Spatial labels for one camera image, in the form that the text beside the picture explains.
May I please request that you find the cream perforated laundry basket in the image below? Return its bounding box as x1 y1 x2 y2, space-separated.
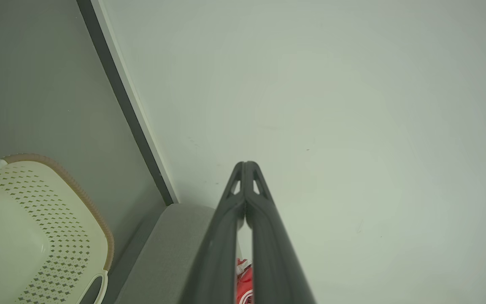
0 153 115 304

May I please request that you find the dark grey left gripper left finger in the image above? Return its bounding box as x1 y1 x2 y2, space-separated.
180 161 248 304

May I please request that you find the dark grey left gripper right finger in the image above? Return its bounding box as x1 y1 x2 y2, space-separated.
244 161 316 304

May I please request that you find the grey fabric sofa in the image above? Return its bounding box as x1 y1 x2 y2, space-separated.
114 204 243 304

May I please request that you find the white black wall baseboard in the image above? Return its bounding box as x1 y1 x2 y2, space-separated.
76 0 180 206

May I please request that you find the red white sports jersey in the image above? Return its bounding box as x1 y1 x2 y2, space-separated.
236 258 254 304

